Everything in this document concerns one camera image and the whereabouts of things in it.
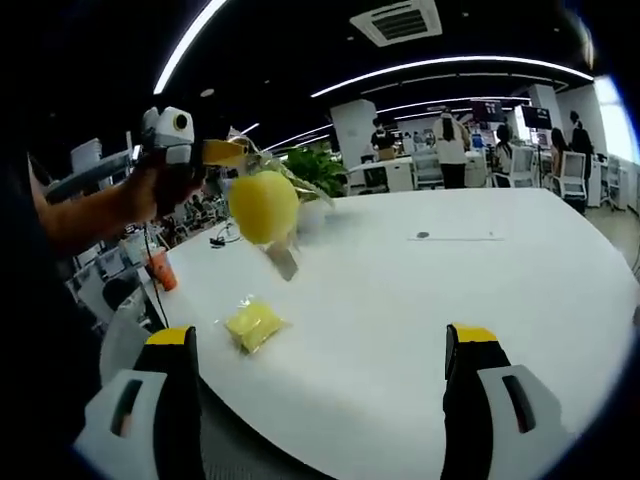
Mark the long ceiling light strip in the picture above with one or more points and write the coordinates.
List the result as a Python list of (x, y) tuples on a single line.
[(187, 45), (450, 70)]

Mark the person's left hand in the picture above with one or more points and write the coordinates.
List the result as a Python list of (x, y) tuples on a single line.
[(155, 192)]

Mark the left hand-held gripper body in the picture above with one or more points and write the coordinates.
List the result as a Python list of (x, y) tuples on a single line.
[(172, 135)]

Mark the hanging display screen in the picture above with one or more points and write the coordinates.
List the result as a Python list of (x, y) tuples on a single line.
[(536, 116)]

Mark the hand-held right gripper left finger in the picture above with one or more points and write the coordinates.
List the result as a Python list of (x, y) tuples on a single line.
[(170, 400)]

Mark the black power adapter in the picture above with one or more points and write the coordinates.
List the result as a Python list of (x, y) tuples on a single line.
[(216, 242)]

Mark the green plant in white pot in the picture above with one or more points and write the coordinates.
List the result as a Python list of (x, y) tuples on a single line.
[(320, 167)]

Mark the clear sheet on table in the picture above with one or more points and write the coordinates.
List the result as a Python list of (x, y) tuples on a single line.
[(455, 235)]

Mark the ceiling air conditioner vent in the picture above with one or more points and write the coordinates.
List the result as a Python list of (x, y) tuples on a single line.
[(397, 20)]

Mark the yellow sponge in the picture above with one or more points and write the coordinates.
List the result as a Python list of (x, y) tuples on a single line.
[(255, 325)]

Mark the person's dark clothing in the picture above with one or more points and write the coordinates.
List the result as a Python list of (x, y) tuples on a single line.
[(35, 350)]

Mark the yellow round silicone block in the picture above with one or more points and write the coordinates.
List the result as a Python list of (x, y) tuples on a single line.
[(262, 205)]

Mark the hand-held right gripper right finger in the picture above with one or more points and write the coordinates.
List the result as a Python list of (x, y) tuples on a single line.
[(465, 400)]

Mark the orange drink cup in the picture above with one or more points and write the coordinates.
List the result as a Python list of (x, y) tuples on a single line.
[(162, 270)]

